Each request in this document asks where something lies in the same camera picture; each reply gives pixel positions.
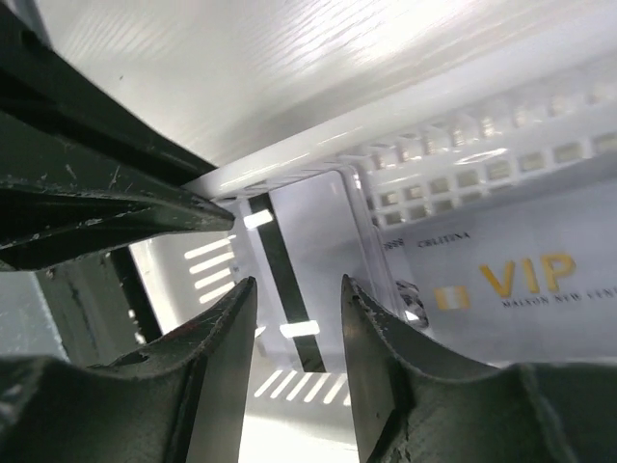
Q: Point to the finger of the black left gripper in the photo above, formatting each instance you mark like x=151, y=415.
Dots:
x=40, y=88
x=61, y=201

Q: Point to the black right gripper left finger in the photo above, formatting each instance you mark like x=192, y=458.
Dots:
x=180, y=398

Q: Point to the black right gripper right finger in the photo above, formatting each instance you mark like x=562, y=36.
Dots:
x=415, y=400

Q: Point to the credit card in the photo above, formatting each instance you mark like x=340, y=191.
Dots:
x=318, y=230
x=532, y=281

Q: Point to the white plastic basket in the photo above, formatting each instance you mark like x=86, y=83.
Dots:
x=551, y=135

